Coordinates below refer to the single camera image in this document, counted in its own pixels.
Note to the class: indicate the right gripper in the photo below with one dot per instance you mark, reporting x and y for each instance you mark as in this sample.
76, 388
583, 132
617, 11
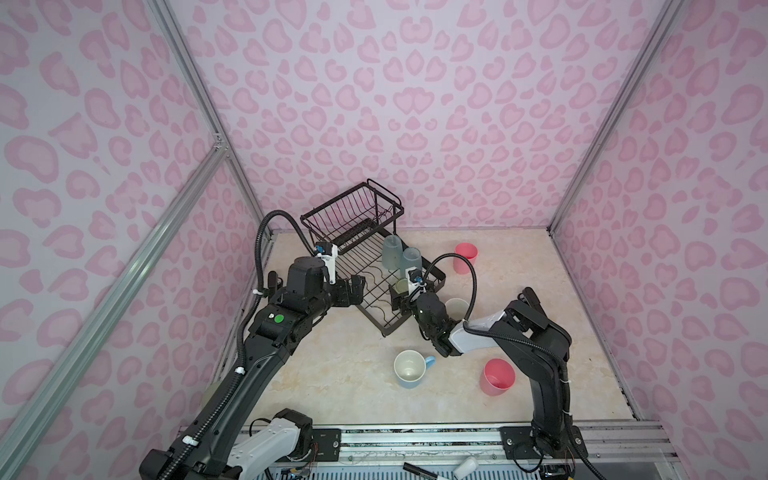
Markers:
400, 299

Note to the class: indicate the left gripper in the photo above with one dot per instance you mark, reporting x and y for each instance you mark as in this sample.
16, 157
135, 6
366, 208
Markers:
356, 294

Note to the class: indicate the teal frosted tumbler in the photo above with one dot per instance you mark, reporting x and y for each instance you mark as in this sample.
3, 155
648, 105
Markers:
411, 258
392, 249

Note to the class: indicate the light green mug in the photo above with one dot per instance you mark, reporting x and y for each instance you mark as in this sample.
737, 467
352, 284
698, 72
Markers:
457, 309

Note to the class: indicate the blue mug white inside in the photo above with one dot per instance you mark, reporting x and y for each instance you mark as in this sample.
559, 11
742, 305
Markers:
410, 368

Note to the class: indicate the green transparent cup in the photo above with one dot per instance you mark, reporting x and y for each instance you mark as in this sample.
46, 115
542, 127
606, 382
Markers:
401, 287

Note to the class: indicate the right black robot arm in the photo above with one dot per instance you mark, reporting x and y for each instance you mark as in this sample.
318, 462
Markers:
536, 345

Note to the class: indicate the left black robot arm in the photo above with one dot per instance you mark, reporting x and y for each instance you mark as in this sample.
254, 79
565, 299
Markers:
267, 336

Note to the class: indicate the black stapler left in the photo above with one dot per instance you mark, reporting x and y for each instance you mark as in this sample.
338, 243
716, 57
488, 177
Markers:
274, 283

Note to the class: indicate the black marker pen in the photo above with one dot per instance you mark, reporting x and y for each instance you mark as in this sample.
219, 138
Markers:
420, 472

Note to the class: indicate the white small bottle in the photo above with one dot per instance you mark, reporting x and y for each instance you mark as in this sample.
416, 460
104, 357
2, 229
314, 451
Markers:
468, 466

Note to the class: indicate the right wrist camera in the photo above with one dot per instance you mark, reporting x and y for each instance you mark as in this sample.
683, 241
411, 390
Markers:
414, 279

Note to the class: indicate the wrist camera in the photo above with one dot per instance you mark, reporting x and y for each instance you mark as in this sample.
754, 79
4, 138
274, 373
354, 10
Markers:
328, 253
414, 279

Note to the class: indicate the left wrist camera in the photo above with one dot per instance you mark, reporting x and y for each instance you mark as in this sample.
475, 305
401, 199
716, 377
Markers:
328, 253

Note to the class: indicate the black wire dish rack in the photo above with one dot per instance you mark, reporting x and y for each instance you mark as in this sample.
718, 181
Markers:
358, 221

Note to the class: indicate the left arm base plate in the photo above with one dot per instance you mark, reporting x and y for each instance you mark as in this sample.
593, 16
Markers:
323, 445

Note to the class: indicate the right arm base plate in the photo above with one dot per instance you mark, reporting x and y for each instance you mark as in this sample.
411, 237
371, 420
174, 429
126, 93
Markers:
524, 443

